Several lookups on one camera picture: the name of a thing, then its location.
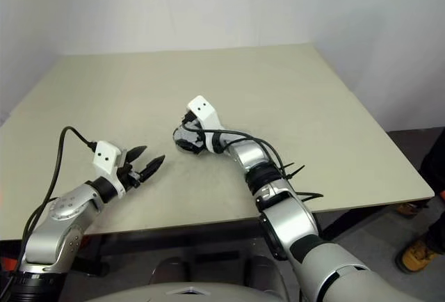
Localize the black table frame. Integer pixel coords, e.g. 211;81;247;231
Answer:
0;199;435;278

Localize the yellow work boot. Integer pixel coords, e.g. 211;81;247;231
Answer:
396;234;441;274
396;201;431;218

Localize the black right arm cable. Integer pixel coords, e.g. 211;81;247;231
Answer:
181;120;325;205

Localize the orange fabric object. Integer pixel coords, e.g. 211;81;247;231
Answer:
0;246;19;276

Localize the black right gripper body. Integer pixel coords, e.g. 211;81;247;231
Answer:
186;116;207;156

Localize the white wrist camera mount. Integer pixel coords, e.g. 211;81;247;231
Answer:
92;141;127;199
186;95;225;153

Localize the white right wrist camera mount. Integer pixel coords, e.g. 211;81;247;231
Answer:
186;95;225;153

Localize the silver robot torso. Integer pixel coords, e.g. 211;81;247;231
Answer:
86;280;307;302

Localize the dark trouser leg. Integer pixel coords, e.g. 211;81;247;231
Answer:
419;131;445;200
424;207;445;253

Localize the grey round motor housing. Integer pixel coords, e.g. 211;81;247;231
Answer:
172;125;195;152

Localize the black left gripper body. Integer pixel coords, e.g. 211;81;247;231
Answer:
117;148;144;189

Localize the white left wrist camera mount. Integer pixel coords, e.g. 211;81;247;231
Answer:
92;141;127;199

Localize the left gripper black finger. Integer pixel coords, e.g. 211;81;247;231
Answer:
125;145;148;164
138;154;166;182

